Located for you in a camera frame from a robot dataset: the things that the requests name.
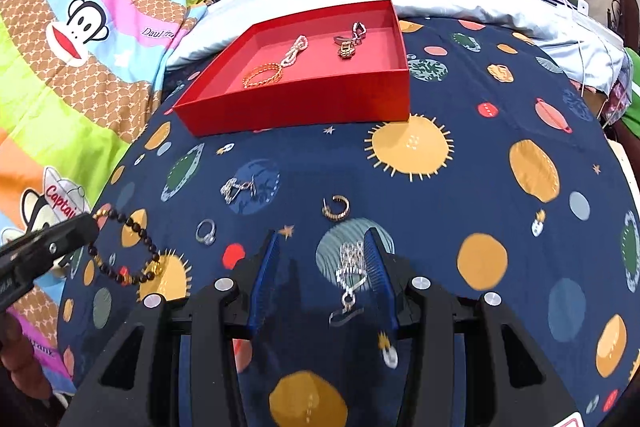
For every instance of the gold bangle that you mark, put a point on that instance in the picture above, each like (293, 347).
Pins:
(250, 79)

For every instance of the navy planet print bedsheet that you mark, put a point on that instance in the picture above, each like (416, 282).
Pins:
(500, 207)

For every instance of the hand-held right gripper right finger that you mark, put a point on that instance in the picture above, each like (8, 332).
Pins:
(381, 282)

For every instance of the red cardboard box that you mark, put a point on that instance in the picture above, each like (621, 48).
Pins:
(300, 107)

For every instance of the colourful monkey print blanket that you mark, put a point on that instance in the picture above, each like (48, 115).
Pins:
(75, 82)

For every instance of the dark metal chair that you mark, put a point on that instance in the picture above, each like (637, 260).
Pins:
(625, 14)

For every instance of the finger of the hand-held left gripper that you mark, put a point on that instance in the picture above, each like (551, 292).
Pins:
(60, 244)

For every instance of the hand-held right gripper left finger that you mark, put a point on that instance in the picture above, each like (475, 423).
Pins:
(262, 287)

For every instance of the silver earrings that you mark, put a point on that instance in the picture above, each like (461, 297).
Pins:
(232, 192)

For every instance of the green cloth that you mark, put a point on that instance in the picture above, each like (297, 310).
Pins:
(632, 97)

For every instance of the gold wristwatch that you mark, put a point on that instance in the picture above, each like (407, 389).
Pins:
(346, 51)

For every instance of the person's left hand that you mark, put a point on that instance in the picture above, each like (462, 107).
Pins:
(17, 357)

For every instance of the gold hoop earring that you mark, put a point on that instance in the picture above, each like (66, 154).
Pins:
(342, 209)

